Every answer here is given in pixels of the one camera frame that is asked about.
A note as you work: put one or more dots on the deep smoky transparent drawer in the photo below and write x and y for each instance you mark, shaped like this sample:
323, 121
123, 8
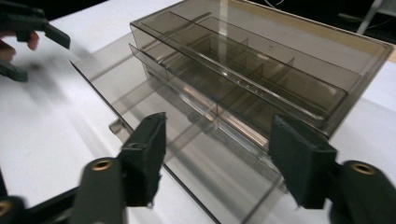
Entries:
249, 84

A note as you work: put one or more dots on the grey metal stand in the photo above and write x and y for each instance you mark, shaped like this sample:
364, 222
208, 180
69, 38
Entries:
372, 14

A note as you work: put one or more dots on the smoky transparent drawer box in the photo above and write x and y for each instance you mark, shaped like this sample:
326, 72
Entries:
311, 46

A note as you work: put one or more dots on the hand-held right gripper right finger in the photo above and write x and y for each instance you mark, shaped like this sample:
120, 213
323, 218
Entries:
300, 161

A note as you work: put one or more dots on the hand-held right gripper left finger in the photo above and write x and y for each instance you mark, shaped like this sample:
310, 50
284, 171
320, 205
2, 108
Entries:
144, 161

